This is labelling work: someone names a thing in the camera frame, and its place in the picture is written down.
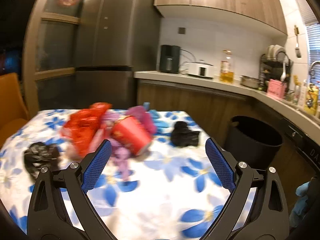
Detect cooking oil bottle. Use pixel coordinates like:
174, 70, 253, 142
220, 50, 234, 83

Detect steel kitchen faucet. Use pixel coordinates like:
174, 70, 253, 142
309, 61, 320, 83

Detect wooden glass door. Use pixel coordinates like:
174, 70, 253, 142
23, 0, 85, 116

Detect hanging spatula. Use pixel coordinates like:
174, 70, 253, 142
294, 25, 302, 59

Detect dark grey refrigerator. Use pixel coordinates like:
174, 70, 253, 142
75, 0, 161, 109

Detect black trash bin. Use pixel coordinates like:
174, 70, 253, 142
223, 115, 283, 170

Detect pink utensil holder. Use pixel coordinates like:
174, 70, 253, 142
267, 79, 287, 99

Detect black dish rack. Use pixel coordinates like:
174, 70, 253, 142
258, 51, 293, 92

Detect purple plastic bag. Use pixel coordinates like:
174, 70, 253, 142
101, 109, 131, 181

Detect yellow detergent bottle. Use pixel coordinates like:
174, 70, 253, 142
304, 83, 319, 115

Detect red snack bag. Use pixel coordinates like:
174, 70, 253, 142
60, 102, 112, 158

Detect blue floral tablecloth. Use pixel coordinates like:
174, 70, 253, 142
0, 108, 258, 240

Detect blue glove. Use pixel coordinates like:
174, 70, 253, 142
289, 182, 310, 228
143, 102, 170, 136

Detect black plastic bag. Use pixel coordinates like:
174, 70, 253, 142
170, 121, 200, 147
23, 142, 60, 181

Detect white rice cooker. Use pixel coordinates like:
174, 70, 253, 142
187, 61, 215, 79

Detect orange chair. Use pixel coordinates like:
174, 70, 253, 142
0, 73, 29, 147

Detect window blinds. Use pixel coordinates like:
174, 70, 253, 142
296, 0, 319, 85

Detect black air fryer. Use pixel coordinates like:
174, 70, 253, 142
159, 44, 181, 74

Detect wall power socket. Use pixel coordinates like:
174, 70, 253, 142
178, 27, 186, 35

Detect red paper cup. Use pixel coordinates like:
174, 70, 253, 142
111, 115, 152, 156

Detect wooden lower cabinets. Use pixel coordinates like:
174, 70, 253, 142
137, 79, 319, 176

